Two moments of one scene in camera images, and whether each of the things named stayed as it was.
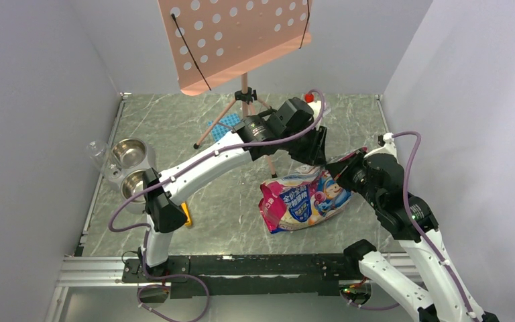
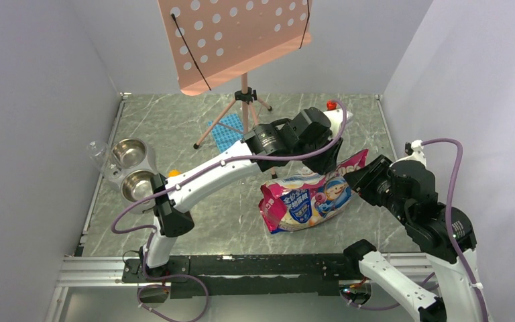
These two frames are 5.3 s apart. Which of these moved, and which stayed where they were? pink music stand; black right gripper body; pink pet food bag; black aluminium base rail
Moved: black right gripper body
Stayed: black aluminium base rail; pink pet food bag; pink music stand
